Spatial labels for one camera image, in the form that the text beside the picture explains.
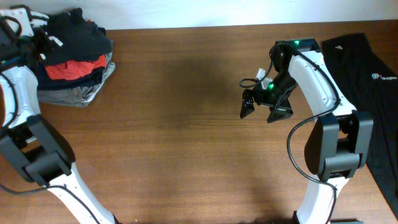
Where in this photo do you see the dark green Nike t-shirt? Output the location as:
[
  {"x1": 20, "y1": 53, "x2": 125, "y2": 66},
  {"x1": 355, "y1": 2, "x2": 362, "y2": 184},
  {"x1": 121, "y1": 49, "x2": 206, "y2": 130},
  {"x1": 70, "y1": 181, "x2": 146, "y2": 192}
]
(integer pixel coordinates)
[{"x1": 45, "y1": 7, "x2": 112, "y2": 65}]

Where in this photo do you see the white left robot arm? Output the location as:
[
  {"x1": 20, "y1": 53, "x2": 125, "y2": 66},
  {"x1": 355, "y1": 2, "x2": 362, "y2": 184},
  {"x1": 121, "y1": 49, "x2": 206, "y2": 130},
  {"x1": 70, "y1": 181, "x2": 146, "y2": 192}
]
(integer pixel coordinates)
[{"x1": 1, "y1": 5, "x2": 118, "y2": 223}]

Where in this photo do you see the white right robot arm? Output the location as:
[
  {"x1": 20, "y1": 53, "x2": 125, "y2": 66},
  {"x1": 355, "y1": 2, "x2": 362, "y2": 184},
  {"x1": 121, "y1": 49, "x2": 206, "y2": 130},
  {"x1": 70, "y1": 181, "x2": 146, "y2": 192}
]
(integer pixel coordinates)
[{"x1": 239, "y1": 38, "x2": 374, "y2": 224}]

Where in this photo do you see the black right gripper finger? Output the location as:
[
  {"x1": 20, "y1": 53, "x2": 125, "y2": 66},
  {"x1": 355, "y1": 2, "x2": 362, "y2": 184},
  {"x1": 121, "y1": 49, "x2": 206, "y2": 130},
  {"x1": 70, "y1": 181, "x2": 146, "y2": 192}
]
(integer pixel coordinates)
[
  {"x1": 267, "y1": 100, "x2": 294, "y2": 123},
  {"x1": 239, "y1": 89, "x2": 255, "y2": 119}
]

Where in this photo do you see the black garment with white logo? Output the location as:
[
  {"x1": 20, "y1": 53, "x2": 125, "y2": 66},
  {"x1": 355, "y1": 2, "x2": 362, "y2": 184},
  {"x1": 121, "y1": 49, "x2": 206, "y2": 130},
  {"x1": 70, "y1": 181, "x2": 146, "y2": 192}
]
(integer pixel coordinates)
[{"x1": 322, "y1": 33, "x2": 397, "y2": 213}]

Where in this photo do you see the navy folded garment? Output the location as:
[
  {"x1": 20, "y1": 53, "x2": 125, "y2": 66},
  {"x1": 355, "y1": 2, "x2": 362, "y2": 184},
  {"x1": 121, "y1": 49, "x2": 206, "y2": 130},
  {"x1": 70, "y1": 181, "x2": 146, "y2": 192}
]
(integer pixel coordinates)
[{"x1": 35, "y1": 26, "x2": 108, "y2": 92}]

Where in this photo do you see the red folded garment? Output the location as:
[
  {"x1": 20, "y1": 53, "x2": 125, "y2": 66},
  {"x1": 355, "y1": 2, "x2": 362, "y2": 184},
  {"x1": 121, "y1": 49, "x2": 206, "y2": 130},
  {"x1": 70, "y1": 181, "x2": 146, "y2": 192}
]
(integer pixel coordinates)
[{"x1": 44, "y1": 54, "x2": 106, "y2": 81}]

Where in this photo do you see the grey folded garment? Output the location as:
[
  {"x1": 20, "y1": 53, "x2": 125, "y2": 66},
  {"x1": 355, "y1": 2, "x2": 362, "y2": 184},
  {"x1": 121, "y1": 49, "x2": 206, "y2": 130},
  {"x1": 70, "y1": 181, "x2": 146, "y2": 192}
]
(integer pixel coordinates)
[{"x1": 35, "y1": 52, "x2": 116, "y2": 108}]

